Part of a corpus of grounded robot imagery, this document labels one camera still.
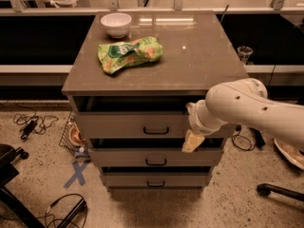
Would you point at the black chair leg with caster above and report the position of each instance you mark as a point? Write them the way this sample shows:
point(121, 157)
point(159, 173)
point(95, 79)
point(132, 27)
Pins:
point(265, 189)

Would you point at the white bowl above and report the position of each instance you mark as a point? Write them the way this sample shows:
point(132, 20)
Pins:
point(117, 25)

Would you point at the black power adapter with cable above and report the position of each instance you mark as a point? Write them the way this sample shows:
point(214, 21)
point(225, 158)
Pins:
point(31, 122)

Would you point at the grey bottom drawer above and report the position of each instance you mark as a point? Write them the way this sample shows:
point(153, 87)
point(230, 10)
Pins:
point(155, 181)

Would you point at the clear glass cup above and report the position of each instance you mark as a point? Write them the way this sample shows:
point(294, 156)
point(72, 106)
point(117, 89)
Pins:
point(244, 53)

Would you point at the grey top drawer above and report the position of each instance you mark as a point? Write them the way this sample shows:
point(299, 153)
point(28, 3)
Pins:
point(132, 126)

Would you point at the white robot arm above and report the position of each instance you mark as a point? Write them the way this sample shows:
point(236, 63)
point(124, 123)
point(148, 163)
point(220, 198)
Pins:
point(243, 102)

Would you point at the green snack bag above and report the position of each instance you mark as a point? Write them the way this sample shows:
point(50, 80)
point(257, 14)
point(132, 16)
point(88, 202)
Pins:
point(117, 56)

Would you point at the grey drawer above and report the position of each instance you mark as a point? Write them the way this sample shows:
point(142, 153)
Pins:
point(155, 181)
point(153, 157)
point(132, 126)

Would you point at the black bar on floor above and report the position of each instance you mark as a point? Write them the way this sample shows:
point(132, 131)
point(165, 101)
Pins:
point(259, 139)

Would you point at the wire basket with items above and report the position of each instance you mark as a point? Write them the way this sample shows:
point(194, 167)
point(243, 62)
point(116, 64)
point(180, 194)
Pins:
point(72, 140)

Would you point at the grey middle drawer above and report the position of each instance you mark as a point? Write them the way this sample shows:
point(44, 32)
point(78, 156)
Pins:
point(153, 157)

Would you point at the blue tape cross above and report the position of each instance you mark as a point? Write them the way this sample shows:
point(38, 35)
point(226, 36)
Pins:
point(78, 176)

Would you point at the black stand with cables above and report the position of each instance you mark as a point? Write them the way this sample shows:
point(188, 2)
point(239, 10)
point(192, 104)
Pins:
point(52, 222)

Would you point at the yellow foam-covered gripper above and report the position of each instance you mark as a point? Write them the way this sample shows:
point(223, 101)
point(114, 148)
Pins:
point(199, 120)

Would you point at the grey drawer cabinet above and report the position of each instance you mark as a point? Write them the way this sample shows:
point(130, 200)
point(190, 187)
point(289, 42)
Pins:
point(196, 55)

